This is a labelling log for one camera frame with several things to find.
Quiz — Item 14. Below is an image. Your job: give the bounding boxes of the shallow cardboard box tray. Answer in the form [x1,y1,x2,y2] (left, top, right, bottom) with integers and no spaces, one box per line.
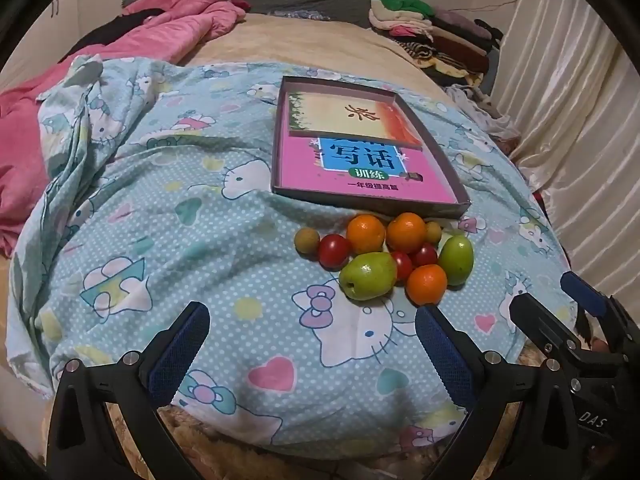
[271,76,472,220]

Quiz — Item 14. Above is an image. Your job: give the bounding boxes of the striped folded cloth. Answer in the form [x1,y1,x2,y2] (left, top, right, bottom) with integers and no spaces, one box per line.
[400,40,441,63]

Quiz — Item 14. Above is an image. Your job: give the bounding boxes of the blue cartoon cat blanket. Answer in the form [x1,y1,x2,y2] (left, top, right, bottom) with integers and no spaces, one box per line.
[5,55,583,461]

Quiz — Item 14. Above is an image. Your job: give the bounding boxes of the dark brown folded clothes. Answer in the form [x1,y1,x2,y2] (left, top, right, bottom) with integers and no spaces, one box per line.
[430,25,493,73]

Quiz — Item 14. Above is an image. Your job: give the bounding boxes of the cream folded garment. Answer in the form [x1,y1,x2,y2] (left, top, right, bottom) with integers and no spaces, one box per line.
[370,4,433,31]

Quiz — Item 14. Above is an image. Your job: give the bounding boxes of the orange mandarin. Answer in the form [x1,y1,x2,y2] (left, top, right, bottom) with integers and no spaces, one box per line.
[405,264,448,307]
[347,214,387,255]
[386,212,427,254]

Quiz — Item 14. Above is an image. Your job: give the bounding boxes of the white crumpled cloth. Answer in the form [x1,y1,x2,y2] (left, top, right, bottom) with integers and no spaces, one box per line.
[445,85,521,141]

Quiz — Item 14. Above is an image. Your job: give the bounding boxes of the small green jujube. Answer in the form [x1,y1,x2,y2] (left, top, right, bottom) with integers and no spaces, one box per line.
[437,235,475,287]

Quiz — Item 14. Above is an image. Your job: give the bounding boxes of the cream pleated curtain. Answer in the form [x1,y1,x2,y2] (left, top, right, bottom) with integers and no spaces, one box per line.
[490,0,640,281]

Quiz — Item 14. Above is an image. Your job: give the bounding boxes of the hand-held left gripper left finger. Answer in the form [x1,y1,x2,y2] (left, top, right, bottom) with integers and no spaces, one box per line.
[46,301,211,480]

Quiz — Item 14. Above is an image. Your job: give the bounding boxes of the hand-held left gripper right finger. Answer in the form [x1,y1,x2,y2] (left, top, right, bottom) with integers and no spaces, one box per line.
[415,305,591,480]

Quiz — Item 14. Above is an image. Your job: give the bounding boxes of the black garment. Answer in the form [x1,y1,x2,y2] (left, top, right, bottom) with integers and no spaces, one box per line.
[65,10,166,58]

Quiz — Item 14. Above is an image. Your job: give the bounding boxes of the pink quilt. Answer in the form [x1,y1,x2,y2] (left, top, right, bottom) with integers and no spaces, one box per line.
[0,0,251,256]

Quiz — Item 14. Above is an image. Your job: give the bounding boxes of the red cherry tomato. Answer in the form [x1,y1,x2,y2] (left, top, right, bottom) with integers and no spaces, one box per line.
[391,251,414,283]
[411,243,439,267]
[318,235,352,268]

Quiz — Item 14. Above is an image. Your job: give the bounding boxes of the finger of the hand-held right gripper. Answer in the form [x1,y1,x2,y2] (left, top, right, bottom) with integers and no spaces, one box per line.
[509,292,626,368]
[561,271,640,353]

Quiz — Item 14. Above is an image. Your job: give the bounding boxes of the pink and blue book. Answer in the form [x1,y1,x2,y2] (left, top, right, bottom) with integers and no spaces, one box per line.
[277,130,458,206]

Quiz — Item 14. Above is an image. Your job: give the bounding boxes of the green folded garment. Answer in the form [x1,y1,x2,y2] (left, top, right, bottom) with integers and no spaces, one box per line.
[377,0,436,16]

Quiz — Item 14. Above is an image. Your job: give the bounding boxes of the yellow printed blanket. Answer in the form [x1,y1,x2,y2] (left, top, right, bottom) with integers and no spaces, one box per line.
[417,57,488,86]

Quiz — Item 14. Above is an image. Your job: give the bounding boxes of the purple folded garment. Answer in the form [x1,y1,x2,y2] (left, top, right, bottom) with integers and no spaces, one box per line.
[432,10,481,33]

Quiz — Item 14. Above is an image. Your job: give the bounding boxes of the large green jujube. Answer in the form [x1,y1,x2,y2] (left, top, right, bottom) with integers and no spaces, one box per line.
[339,252,398,302]

